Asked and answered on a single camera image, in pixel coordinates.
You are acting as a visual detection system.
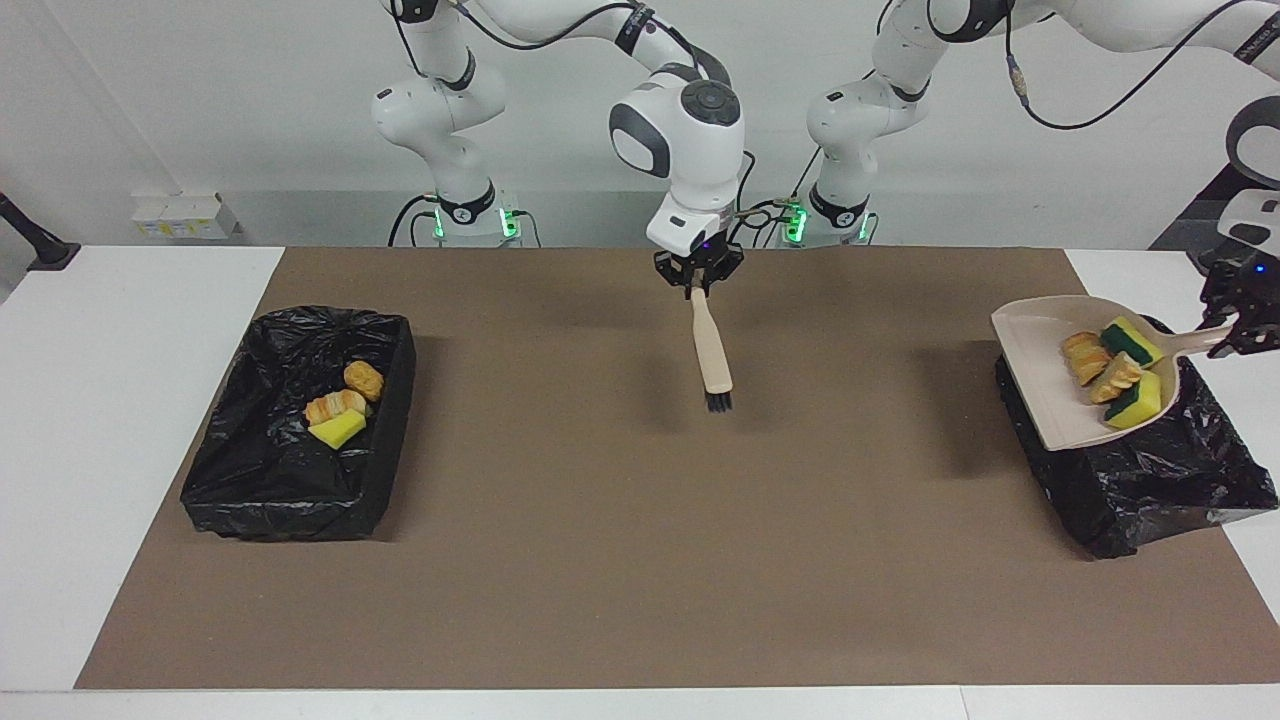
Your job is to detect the notched yellow sponge piece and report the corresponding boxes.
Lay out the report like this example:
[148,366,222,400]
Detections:
[1105,372,1163,431]

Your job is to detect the brown table mat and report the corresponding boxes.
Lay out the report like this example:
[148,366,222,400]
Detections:
[75,247,1280,691]

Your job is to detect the dark partition panel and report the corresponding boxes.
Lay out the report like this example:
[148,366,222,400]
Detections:
[1150,160,1233,251]

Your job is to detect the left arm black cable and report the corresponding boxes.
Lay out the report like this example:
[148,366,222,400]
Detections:
[1005,0,1231,132]

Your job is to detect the blocky yellow sponge piece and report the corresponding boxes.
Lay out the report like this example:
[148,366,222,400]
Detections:
[1100,316,1166,369]

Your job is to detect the beige hand brush black bristles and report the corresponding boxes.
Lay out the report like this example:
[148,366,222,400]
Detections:
[690,288,734,414]

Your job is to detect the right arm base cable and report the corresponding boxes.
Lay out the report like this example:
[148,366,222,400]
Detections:
[388,195,441,248]

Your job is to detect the pale bread chunk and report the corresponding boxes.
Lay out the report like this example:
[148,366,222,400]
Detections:
[1090,355,1143,404]

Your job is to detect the white wall socket box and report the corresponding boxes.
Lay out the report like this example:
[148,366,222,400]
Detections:
[130,190,241,241]

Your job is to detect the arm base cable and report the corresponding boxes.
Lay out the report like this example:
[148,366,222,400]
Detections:
[730,198,801,249]
[388,195,441,248]

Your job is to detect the beige plastic dustpan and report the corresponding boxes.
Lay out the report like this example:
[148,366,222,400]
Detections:
[990,295,1236,453]

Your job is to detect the striped croissant piece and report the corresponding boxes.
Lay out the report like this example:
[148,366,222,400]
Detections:
[1062,332,1111,386]
[304,389,368,427]

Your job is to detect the left arm base cable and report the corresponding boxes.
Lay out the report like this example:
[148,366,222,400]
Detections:
[730,198,801,249]

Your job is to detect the bin lined with black bag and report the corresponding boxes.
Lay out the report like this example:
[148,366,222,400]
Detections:
[993,314,1279,560]
[180,305,418,544]

